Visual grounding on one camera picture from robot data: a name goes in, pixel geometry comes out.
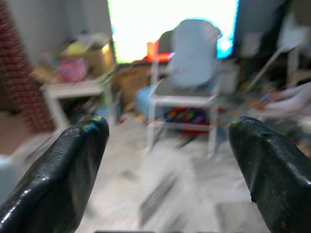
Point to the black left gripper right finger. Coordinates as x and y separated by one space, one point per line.
279 184

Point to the brown paper bag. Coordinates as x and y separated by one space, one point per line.
132 85

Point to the pale blue plastic stool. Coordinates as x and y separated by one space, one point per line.
6 174

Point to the bright television screen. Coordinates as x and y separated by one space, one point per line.
145 29

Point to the grey white folding chair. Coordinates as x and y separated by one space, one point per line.
182 91

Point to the colourful toy blocks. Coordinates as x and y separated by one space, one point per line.
187 116

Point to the white high chair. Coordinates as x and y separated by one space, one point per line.
294 34

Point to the white storage box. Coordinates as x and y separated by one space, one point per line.
229 77

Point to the pale blue cushion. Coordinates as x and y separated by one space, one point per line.
194 55

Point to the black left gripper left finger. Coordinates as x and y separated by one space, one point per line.
56 182

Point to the red brick pattern curtain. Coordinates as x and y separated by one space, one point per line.
17 72

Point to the open cardboard box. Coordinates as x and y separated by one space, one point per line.
99 63

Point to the white low table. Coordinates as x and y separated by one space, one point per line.
73 88

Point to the baby in pink clothes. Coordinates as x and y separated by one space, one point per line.
291 99

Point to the pink toy bag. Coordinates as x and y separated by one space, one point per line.
73 70

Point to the blue plastic tub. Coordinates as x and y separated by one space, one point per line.
143 99

